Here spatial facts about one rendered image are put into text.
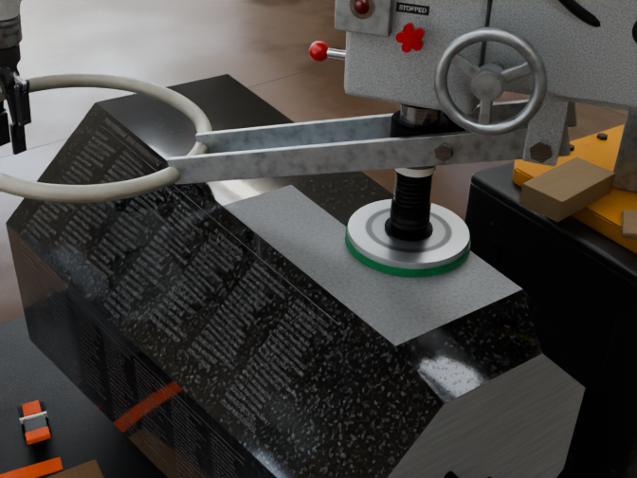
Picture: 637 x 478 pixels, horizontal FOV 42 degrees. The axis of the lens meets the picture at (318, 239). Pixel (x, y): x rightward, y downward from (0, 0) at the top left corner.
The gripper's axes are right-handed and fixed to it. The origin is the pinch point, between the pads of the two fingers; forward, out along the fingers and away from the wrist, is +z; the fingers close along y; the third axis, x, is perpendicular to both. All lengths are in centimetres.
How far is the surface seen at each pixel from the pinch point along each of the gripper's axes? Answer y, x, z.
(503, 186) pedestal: 84, 70, 7
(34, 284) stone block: 3.4, -0.8, 37.8
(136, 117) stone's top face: 11.5, 25.2, 0.5
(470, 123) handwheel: 98, 3, -37
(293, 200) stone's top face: 62, 16, -3
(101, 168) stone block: 13.3, 12.6, 7.9
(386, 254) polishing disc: 87, 7, -8
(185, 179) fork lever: 48.5, 0.5, -9.1
